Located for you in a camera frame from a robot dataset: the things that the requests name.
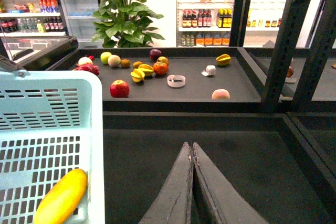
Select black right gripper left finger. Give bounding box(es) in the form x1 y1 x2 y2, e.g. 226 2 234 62
140 142 194 224

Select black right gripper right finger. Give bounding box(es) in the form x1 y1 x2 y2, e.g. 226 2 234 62
192 142 268 223

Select yellow mango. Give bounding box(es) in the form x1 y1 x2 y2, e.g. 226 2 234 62
34 168 88 223

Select light blue plastic basket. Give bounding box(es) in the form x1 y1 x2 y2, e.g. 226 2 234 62
1 70 106 223

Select red yellow mango fruit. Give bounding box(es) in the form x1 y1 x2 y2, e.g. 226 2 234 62
156 56 169 66

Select pink peach front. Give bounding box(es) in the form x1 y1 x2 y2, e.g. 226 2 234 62
212 89 230 100

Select large red apple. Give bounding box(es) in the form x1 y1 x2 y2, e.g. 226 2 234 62
109 80 130 98

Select black upper display tray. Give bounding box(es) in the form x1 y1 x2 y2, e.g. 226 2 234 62
49 47 261 113

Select yellow starfruit front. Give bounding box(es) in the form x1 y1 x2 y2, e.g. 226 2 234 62
130 64 154 83

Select yellow starfruit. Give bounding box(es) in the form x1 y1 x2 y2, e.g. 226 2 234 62
130 64 154 83
216 54 232 66

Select orange persimmon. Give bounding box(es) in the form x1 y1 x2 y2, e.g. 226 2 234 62
152 62 169 76

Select small white tape roll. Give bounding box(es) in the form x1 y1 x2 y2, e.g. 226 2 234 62
201 65 216 77

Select brown kiwi right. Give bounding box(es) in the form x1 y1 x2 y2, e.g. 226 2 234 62
132 61 143 69

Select brown kiwi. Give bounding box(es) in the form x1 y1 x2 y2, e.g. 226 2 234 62
132 61 143 69
120 59 131 68

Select brown kiwi left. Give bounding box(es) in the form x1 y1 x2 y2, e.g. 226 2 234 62
120 59 131 68

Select yellow starfruit far right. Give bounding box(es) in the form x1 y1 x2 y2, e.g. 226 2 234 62
216 54 232 66

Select dark purple fruit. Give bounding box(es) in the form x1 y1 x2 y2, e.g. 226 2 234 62
149 49 162 61

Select beige round melon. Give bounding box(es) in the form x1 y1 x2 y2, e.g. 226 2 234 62
108 55 121 68

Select pink dragon fruit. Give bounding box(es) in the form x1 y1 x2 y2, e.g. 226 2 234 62
74 63 100 76

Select green apple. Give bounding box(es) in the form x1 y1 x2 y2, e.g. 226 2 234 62
100 51 112 65

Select white round fruit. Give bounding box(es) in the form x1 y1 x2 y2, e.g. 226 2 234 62
77 57 93 66

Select green potted plant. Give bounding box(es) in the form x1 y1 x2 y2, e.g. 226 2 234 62
91 0 165 48

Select glass top freezer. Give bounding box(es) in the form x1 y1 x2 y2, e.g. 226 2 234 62
1 36 79 70

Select white tape ring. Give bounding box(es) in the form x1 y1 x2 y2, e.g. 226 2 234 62
166 74 186 88

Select black right shelf frame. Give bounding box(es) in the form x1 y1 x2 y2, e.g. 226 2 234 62
230 0 335 113

